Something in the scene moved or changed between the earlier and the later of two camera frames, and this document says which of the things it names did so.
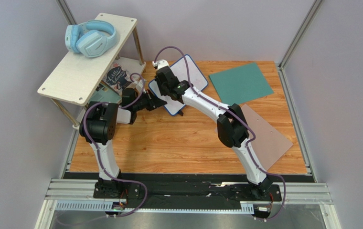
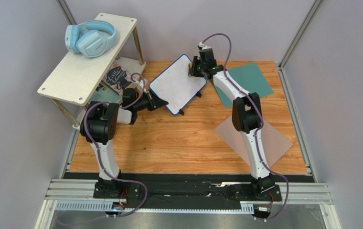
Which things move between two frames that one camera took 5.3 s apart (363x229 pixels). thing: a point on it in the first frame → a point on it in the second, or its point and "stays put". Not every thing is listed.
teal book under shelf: x=104 y=93 stays put
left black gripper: x=156 y=101 stays put
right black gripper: x=162 y=81 → x=196 y=67
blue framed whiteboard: x=195 y=77 stays put
